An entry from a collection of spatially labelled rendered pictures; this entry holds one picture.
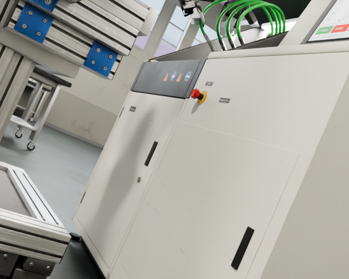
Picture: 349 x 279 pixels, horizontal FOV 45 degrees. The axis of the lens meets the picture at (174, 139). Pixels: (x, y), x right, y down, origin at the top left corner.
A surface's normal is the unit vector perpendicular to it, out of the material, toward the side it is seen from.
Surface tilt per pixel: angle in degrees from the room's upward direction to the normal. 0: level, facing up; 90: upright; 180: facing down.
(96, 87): 90
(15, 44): 90
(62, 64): 90
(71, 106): 90
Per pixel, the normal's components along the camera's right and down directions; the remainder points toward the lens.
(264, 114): -0.82, -0.38
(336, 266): 0.40, 0.14
